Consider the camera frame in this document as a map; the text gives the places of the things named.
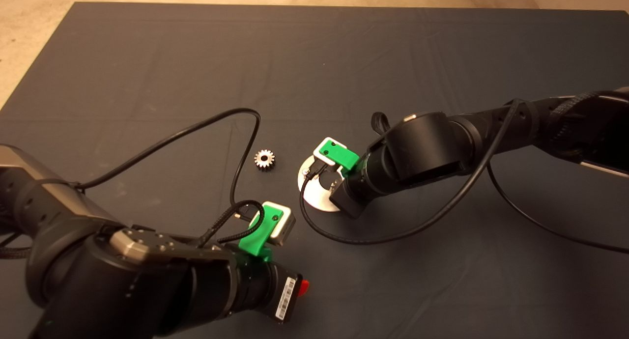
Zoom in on green right camera mount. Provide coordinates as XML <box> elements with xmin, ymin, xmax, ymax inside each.
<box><xmin>319</xmin><ymin>143</ymin><xmax>361</xmax><ymax>178</ymax></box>

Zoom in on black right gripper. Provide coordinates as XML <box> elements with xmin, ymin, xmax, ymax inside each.
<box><xmin>330</xmin><ymin>172</ymin><xmax>379</xmax><ymax>220</ymax></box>

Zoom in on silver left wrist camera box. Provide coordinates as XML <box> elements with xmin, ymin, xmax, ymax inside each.
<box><xmin>250</xmin><ymin>201</ymin><xmax>297</xmax><ymax>247</ymax></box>

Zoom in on small steel planetary gear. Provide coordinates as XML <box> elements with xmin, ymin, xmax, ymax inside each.
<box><xmin>254</xmin><ymin>149</ymin><xmax>276</xmax><ymax>172</ymax></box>

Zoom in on black braided cable loop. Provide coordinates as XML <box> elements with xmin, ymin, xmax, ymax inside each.
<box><xmin>372</xmin><ymin>112</ymin><xmax>392</xmax><ymax>135</ymax></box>

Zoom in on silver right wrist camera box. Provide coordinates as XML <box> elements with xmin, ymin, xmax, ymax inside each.
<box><xmin>313</xmin><ymin>137</ymin><xmax>347</xmax><ymax>173</ymax></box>

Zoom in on round metal carrier plate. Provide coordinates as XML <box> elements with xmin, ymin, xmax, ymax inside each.
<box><xmin>297</xmin><ymin>155</ymin><xmax>345</xmax><ymax>213</ymax></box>

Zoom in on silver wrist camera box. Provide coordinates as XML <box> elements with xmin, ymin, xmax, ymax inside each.
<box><xmin>313</xmin><ymin>137</ymin><xmax>347</xmax><ymax>173</ymax></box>
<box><xmin>250</xmin><ymin>201</ymin><xmax>297</xmax><ymax>247</ymax></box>

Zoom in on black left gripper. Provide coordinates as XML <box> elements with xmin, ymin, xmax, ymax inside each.
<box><xmin>235</xmin><ymin>262</ymin><xmax>311</xmax><ymax>325</ymax></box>

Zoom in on green left camera mount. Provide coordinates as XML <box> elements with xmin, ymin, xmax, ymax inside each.
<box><xmin>239</xmin><ymin>204</ymin><xmax>284</xmax><ymax>259</ymax></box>

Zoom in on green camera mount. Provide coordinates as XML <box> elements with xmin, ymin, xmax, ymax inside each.
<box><xmin>239</xmin><ymin>204</ymin><xmax>284</xmax><ymax>259</ymax></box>
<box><xmin>319</xmin><ymin>143</ymin><xmax>361</xmax><ymax>178</ymax></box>

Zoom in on long thin black cable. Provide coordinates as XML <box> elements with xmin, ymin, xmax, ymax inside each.
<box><xmin>300</xmin><ymin>97</ymin><xmax>629</xmax><ymax>255</ymax></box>
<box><xmin>74</xmin><ymin>108</ymin><xmax>261</xmax><ymax>221</ymax></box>

